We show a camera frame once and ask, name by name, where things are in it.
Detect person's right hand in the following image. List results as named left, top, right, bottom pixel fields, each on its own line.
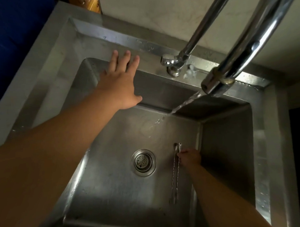
left=176, top=148, right=203, bottom=169

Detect person's left hand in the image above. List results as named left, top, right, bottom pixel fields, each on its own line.
left=95, top=49, right=143, bottom=111

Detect metal kitchen tongs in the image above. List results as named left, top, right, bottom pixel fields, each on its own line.
left=167, top=142, right=185, bottom=205

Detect person's right forearm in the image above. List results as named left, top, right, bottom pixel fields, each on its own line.
left=186, top=159, right=274, bottom=227

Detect person's left forearm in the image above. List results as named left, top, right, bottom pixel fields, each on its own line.
left=0, top=87, right=126, bottom=227

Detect round metal drain strainer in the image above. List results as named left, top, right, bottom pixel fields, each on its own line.
left=130, top=148, right=158, bottom=178

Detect running water stream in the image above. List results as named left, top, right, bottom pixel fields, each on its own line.
left=149, top=90, right=203, bottom=128

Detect yellow container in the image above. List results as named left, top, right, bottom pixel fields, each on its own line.
left=70, top=0, right=102, bottom=15

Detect stainless steel sink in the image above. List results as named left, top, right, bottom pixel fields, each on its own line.
left=4, top=10, right=277, bottom=227

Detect chrome gooseneck faucet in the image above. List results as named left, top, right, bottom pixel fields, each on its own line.
left=158, top=0, right=300, bottom=100

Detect chrome faucet lever handle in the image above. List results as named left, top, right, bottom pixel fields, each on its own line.
left=161, top=54, right=176, bottom=66

